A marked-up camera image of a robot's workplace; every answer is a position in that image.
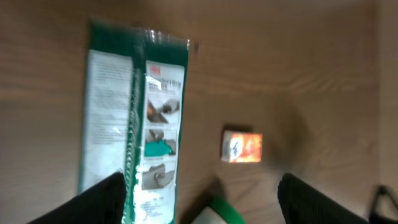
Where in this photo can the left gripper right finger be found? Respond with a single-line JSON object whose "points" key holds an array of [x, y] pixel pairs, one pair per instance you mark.
{"points": [[302, 204]]}

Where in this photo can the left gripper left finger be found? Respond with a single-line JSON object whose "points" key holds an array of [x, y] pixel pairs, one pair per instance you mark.
{"points": [[102, 203]]}

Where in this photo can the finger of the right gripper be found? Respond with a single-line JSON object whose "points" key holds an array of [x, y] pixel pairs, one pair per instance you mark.
{"points": [[383, 209]]}

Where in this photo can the green lid jar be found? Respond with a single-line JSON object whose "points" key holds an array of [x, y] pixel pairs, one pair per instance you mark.
{"points": [[218, 211]]}

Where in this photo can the small orange box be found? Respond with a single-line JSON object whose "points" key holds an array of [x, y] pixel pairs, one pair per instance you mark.
{"points": [[241, 147]]}

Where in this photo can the green white glove package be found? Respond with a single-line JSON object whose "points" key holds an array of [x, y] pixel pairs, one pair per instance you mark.
{"points": [[132, 119]]}

